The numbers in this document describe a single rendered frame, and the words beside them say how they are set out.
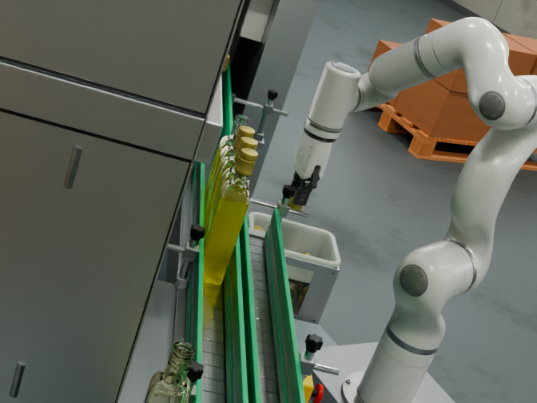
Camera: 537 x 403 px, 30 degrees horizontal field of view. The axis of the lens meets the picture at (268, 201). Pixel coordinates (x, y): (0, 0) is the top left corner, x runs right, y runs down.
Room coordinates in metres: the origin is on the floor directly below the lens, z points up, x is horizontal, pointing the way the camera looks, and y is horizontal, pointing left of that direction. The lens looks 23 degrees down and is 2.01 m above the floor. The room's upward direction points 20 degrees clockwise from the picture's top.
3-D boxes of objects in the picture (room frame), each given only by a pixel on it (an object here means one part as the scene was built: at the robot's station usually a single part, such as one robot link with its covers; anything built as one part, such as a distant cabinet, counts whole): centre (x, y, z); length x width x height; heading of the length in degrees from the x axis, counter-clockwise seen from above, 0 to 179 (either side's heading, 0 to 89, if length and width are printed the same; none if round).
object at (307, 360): (1.46, -0.17, 1.11); 0.07 x 0.04 x 0.13; 101
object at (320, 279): (2.17, -0.06, 0.92); 0.27 x 0.17 x 0.15; 101
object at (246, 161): (1.77, 0.06, 1.31); 0.04 x 0.04 x 0.04
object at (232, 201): (1.77, 0.06, 1.16); 0.06 x 0.06 x 0.21; 12
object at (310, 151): (2.15, -0.06, 1.24); 0.10 x 0.07 x 0.11; 22
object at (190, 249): (1.70, 0.13, 1.11); 0.07 x 0.04 x 0.13; 101
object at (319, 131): (2.15, -0.06, 1.30); 0.09 x 0.08 x 0.03; 22
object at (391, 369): (1.93, -0.39, 0.90); 0.19 x 0.19 x 0.18
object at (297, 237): (2.17, -0.09, 0.97); 0.22 x 0.17 x 0.09; 101
